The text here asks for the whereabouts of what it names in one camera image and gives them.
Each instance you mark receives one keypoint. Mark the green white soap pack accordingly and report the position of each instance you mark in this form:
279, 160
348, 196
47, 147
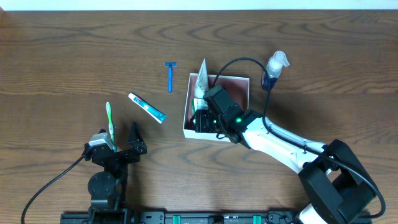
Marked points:
198, 104

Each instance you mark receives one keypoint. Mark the green toothbrush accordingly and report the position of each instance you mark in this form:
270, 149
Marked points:
110, 121

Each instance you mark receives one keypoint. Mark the white green toothpaste tube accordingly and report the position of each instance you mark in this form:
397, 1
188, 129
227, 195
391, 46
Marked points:
149, 109

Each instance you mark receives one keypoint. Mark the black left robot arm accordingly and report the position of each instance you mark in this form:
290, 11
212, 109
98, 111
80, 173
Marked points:
108, 187

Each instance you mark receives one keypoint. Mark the blue disposable razor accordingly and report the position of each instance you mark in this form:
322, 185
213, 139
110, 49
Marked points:
170, 66

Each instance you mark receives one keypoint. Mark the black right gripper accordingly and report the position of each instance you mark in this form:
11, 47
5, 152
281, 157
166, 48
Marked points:
201, 121

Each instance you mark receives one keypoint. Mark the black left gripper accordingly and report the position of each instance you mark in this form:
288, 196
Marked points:
117, 155

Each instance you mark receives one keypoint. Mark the clear spray bottle blue liquid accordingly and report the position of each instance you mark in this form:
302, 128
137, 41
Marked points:
273, 70

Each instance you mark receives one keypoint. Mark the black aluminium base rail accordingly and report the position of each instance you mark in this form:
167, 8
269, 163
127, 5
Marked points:
180, 217

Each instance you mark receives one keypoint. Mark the white cardboard box pink inside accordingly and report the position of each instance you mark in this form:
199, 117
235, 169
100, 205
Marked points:
238, 89

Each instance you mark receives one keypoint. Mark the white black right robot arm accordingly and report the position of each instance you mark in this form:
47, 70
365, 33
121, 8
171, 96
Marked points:
337, 185

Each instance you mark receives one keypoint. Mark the white cream tube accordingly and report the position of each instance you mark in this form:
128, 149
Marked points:
201, 85

